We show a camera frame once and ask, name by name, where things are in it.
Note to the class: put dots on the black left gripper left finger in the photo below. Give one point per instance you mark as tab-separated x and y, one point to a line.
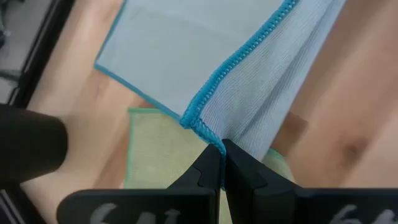
140	207

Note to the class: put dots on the black aluminium table frame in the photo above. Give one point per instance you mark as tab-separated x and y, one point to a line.
46	42

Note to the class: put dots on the green microfiber towel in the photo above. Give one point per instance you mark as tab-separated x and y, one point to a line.
155	149

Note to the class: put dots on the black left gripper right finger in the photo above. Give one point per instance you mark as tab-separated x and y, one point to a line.
295	207

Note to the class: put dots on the light blue microfiber towel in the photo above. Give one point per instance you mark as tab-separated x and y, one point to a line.
174	46

